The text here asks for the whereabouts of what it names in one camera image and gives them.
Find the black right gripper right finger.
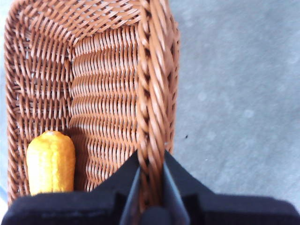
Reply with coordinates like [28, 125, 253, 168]
[163, 150, 300, 225]

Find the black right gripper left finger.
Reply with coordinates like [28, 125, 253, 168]
[0, 150, 141, 225]

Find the yellow toy corn cob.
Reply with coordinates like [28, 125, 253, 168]
[26, 130, 76, 196]

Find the brown woven wicker basket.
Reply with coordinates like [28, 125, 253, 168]
[4, 0, 181, 207]

